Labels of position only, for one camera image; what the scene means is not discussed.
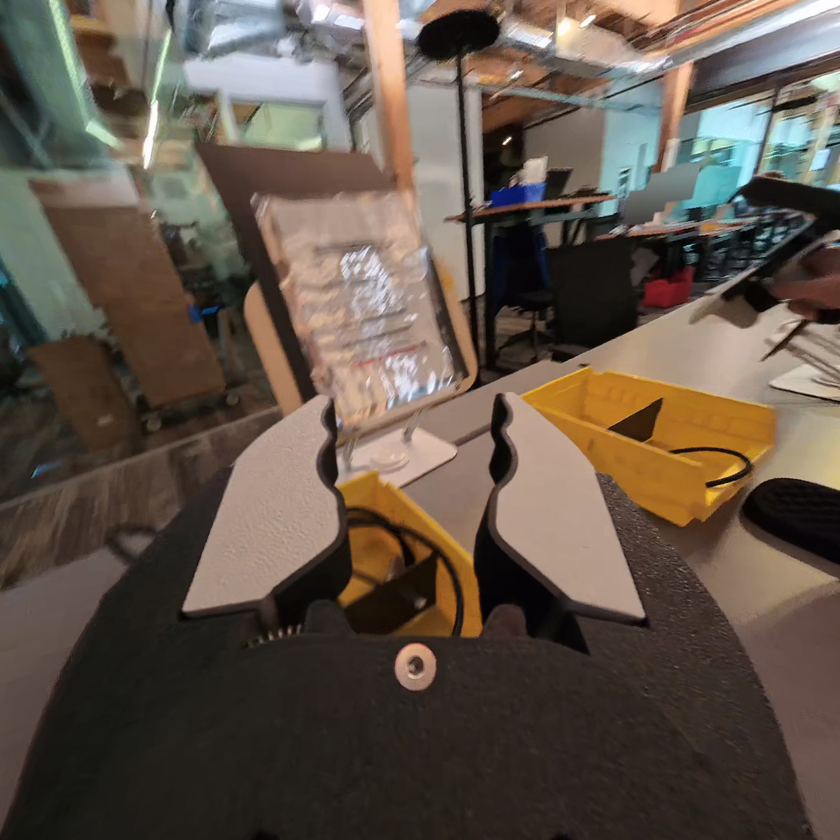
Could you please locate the person's right hand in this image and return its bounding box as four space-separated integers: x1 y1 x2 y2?
773 247 840 325

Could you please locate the black office chair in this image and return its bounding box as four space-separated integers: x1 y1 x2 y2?
548 238 641 363

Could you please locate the blue plastic bin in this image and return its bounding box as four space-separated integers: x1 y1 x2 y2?
491 182 547 208

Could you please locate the black mesh pad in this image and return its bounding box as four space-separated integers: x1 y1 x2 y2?
742 478 840 567

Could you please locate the white stand base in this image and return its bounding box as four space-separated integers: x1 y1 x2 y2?
768 328 840 403

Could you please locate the instruction sheet in sleeve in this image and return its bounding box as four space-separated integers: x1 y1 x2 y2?
252 190 462 429

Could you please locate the office chair with blue jacket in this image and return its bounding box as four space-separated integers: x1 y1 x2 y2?
489 223 552 368

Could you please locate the wooden standing desk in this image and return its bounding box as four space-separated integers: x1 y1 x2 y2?
446 193 621 368

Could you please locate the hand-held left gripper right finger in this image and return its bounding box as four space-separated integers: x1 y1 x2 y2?
472 392 648 626

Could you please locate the yellow plastic bin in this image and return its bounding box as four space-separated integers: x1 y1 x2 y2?
521 366 777 527
336 469 484 639

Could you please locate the large cardboard box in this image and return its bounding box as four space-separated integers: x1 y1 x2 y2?
26 333 144 455
46 197 228 411

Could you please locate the instruction sheet on stand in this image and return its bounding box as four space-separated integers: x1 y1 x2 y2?
197 143 463 421

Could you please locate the black bin divider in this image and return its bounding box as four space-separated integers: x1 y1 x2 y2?
607 397 664 442
344 563 438 636

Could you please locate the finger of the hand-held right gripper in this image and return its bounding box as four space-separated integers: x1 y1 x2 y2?
688 276 785 330

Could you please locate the silver ventilation duct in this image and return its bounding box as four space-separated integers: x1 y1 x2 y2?
184 0 673 89

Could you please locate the black floor lamp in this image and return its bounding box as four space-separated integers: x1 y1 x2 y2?
415 8 501 388

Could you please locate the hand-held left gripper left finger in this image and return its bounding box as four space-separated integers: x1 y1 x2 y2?
180 394 352 621

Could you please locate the black usb-c cable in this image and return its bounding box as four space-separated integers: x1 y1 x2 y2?
346 507 467 634

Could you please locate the wooden support post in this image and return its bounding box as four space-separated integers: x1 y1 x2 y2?
656 62 695 175
361 0 421 221

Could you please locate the red plastic bin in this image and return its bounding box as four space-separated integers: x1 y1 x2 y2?
643 264 697 309

